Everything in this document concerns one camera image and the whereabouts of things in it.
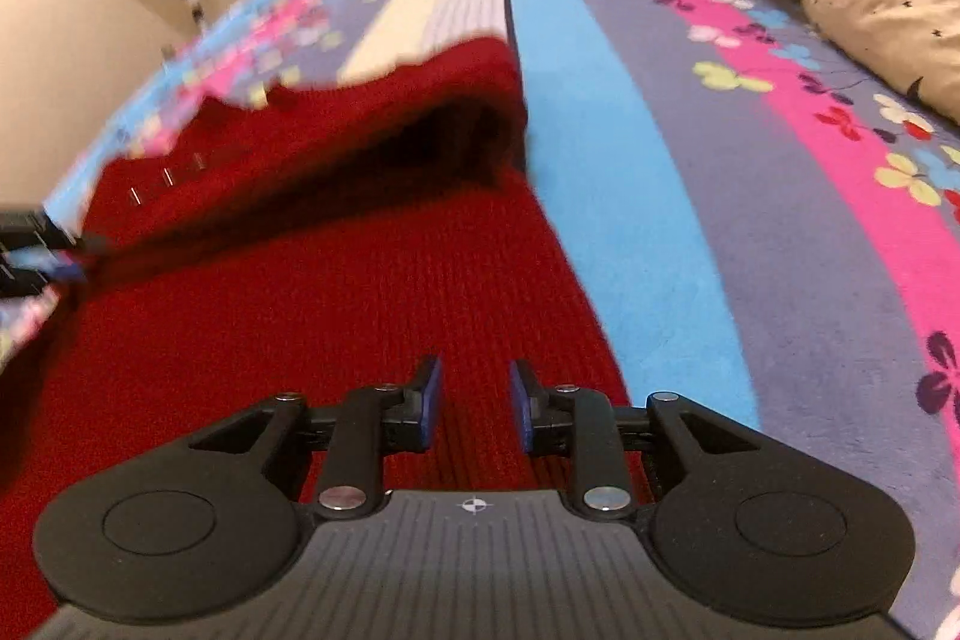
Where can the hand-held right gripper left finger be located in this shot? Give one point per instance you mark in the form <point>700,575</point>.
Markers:
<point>430,404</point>

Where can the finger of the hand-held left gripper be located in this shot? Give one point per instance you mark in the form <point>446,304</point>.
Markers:
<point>30,229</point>
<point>37,276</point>

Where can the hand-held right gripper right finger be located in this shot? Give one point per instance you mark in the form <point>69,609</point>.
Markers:
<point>523,407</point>

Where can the red knit sweater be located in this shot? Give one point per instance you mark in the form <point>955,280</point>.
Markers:
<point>300,310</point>

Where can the floral striped bed blanket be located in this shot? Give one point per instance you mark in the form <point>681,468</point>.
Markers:
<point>712,197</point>

